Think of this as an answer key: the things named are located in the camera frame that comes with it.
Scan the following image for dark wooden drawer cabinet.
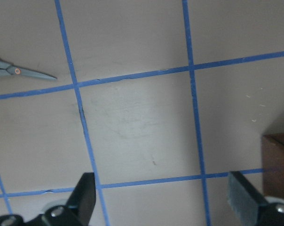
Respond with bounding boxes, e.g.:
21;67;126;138
261;133;284;199

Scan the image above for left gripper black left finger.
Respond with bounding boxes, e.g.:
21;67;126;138
66;172;96;226

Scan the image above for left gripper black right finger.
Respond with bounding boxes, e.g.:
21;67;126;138
228;171;268;222

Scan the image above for grey scissors with orange handles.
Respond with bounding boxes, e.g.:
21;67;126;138
0;58;57;80

